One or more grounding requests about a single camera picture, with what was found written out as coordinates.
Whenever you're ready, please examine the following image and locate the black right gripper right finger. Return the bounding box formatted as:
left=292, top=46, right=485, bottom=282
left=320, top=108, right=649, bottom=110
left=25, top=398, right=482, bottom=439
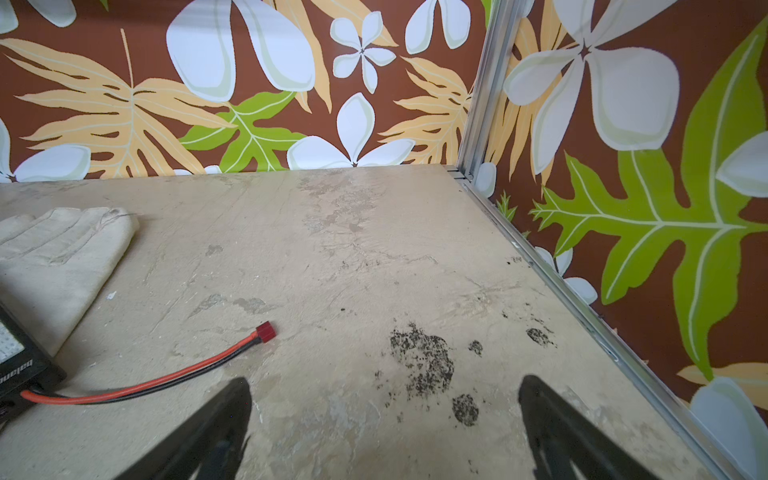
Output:
left=518, top=375, right=656, bottom=480

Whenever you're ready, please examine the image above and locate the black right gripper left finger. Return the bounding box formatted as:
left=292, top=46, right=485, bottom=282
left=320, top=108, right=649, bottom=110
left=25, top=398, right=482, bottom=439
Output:
left=118, top=377, right=252, bottom=479

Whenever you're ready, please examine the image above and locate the black charging board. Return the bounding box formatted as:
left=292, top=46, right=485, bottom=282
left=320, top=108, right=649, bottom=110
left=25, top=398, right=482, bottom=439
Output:
left=1, top=305, right=66, bottom=425

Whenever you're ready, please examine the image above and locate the beige work glove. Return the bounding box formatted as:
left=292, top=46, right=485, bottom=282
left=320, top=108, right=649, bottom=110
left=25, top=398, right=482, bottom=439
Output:
left=1, top=207, right=138, bottom=356

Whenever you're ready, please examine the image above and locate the red black power cable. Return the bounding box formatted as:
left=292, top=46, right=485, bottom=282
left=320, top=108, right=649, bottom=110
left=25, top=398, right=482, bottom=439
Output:
left=20, top=320, right=277, bottom=406

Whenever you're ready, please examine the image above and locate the aluminium frame post right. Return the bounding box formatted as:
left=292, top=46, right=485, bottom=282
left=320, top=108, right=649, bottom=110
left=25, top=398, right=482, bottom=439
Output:
left=455, top=0, right=748, bottom=480

